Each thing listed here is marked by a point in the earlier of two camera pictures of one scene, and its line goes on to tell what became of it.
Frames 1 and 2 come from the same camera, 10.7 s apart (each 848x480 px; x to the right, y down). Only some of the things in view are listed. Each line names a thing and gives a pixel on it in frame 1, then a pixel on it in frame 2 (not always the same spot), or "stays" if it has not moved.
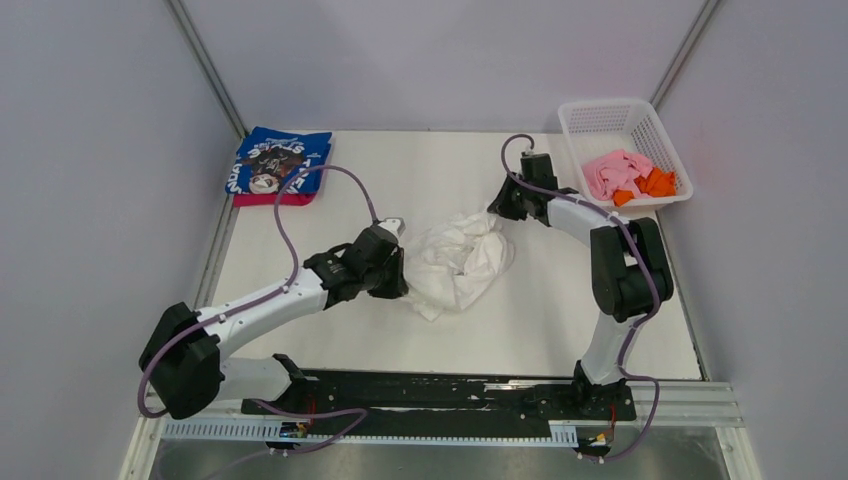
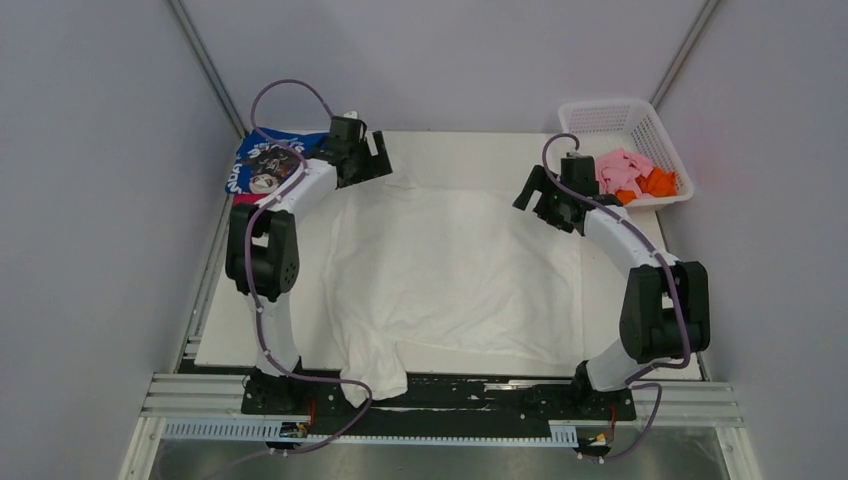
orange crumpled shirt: x=655 y=183 stays
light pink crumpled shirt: x=618 y=170 stays
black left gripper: x=398 y=287 -> x=376 y=165
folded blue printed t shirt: x=267 y=157 stays
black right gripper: x=502 y=205 -> x=538 y=181
